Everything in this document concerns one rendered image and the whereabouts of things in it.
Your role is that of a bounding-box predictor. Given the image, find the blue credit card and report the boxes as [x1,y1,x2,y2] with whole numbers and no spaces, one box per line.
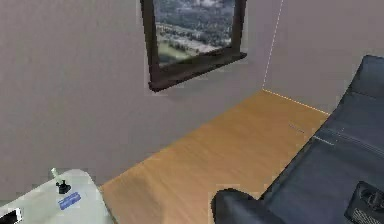
[57,191,82,211]

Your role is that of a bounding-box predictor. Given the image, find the dark framed window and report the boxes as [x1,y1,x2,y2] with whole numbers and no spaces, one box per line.
[139,0,249,93]

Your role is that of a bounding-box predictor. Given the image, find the dark blue sofa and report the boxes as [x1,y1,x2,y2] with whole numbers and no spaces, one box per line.
[211,54,384,224]

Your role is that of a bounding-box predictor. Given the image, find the pale green stick black base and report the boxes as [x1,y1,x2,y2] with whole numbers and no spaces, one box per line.
[50,167,72,195]

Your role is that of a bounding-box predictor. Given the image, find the white table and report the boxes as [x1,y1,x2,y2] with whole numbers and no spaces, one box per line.
[0,168,116,224]

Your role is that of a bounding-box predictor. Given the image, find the black remote control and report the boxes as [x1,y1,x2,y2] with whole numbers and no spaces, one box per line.
[343,180,384,224]

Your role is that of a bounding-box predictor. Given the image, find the black and white box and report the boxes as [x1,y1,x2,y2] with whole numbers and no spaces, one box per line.
[0,207,24,224]

